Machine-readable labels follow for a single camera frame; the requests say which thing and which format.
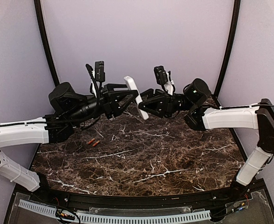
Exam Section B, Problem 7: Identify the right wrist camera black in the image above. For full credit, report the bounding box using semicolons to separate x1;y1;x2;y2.
154;65;168;85

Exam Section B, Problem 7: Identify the white slotted cable duct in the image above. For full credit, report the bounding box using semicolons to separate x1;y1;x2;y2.
18;199;211;224

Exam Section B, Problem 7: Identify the white remote control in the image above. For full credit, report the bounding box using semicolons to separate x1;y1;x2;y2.
123;76;149;120

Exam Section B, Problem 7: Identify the right black frame post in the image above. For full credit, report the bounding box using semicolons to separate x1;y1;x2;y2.
213;0;241;98

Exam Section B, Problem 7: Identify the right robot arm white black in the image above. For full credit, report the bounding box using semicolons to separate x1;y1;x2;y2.
137;78;274;186

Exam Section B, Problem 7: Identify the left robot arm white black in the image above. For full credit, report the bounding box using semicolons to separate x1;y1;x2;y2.
0;82;138;192

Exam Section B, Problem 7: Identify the black front rail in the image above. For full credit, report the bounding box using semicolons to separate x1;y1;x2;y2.
50;189;233;210

